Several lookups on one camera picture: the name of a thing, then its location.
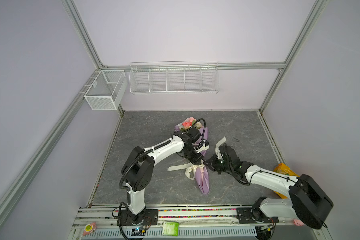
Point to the green small packet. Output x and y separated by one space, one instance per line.
170 229

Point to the white mesh box basket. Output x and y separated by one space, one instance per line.
106 90

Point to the white vented cable duct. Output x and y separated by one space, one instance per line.
183 233

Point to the white wire shelf basket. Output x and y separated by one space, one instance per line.
174 77

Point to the pink green round toy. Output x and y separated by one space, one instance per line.
89 228

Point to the aluminium enclosure frame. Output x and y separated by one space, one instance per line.
43 63

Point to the cream printed ribbon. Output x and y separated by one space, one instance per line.
191 169

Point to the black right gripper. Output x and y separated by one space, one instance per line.
211 163

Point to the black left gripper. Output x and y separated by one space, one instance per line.
195 160

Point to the small pink pig toy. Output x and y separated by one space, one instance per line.
297 222

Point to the yellow snack bag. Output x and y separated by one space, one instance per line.
288 180

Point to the pink purple wrapping paper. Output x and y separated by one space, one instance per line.
202 180

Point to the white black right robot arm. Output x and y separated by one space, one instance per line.
303 200

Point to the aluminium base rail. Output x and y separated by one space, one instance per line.
188 216

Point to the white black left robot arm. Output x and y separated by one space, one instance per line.
138 170

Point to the red pink fake rose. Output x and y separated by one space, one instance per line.
187 124

